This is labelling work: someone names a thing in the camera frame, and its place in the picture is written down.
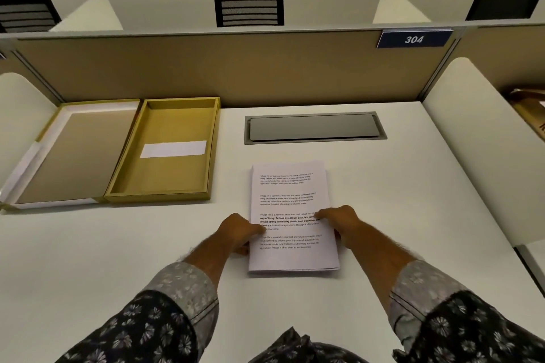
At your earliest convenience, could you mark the person's right forearm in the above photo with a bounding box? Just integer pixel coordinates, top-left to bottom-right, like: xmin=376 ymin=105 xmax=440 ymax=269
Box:
xmin=347 ymin=222 xmax=420 ymax=312

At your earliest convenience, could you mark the yellow box lid white lining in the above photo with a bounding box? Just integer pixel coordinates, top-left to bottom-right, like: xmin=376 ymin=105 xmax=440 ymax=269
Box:
xmin=0 ymin=98 xmax=141 ymax=210

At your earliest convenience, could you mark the floral dark shirt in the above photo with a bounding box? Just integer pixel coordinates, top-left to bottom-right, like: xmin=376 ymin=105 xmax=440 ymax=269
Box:
xmin=54 ymin=259 xmax=545 ymax=363

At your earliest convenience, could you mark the person's right hand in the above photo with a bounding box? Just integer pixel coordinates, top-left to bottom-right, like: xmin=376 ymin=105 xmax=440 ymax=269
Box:
xmin=314 ymin=205 xmax=365 ymax=250

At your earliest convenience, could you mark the yellow cardboard box tray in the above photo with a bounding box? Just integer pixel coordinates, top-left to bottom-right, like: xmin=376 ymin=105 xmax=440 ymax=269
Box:
xmin=104 ymin=97 xmax=221 ymax=204

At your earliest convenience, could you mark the black slatted office chair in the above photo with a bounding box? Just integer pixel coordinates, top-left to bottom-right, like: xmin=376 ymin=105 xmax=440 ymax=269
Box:
xmin=0 ymin=0 xmax=62 ymax=34
xmin=213 ymin=0 xmax=285 ymax=28

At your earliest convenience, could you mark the grey desk cable hatch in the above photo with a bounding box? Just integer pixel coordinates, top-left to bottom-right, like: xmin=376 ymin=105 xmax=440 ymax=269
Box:
xmin=244 ymin=111 xmax=387 ymax=145

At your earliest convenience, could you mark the white paper label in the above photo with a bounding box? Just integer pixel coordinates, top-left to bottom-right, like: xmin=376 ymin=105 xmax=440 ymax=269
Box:
xmin=140 ymin=140 xmax=207 ymax=159

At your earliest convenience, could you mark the person's left forearm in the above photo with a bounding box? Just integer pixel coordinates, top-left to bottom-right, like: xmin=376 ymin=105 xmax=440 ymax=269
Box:
xmin=181 ymin=233 xmax=243 ymax=291

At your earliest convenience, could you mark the person's left hand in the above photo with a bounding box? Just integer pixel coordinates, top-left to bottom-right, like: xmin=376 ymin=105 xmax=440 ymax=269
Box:
xmin=217 ymin=213 xmax=266 ymax=256

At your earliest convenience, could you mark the white side divider panel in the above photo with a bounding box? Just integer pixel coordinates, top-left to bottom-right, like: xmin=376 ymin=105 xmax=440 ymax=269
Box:
xmin=422 ymin=57 xmax=545 ymax=248
xmin=0 ymin=73 xmax=58 ymax=189

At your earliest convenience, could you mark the stack of printed paper sheets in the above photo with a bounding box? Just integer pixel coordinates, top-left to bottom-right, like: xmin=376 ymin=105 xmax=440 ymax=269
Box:
xmin=248 ymin=161 xmax=341 ymax=273

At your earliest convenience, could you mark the brown cardboard package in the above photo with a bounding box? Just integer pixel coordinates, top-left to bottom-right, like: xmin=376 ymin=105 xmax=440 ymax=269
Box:
xmin=504 ymin=87 xmax=545 ymax=142

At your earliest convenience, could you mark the beige desk partition panel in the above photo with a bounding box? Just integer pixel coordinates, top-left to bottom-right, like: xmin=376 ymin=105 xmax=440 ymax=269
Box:
xmin=0 ymin=20 xmax=545 ymax=109

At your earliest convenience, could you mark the blue number sign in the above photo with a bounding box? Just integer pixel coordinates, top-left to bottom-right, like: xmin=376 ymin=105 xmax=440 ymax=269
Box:
xmin=376 ymin=28 xmax=453 ymax=49

